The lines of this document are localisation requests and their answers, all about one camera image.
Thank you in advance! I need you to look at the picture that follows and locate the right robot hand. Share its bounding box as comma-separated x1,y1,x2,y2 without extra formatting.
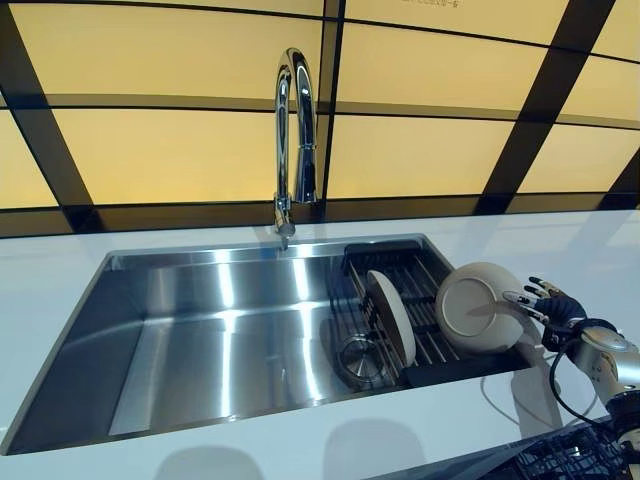
502,274,589,335

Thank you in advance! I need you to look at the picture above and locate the beige ceramic plate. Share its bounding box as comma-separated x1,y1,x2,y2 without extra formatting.
434,261,532,358
365,269,417,365

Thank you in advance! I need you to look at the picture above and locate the black dish drying rack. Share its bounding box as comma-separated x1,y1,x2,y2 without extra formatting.
324,239,534,390

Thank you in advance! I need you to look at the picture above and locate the round steel sink strainer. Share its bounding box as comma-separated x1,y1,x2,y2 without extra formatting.
339,335,390,387

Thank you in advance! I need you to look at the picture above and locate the chrome gooseneck faucet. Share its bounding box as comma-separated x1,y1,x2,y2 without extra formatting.
272,47,321,252

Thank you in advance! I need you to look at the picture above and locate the stainless steel sink basin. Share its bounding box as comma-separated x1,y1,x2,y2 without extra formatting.
2,233,546,457

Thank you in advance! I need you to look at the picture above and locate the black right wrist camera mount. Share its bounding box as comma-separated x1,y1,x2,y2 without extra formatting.
541,322,584,352

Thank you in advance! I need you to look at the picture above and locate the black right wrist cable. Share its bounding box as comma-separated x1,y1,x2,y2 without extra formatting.
549,339,615,427

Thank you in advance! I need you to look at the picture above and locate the wire dishwasher rack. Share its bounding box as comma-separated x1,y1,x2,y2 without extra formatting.
514,421,640,480

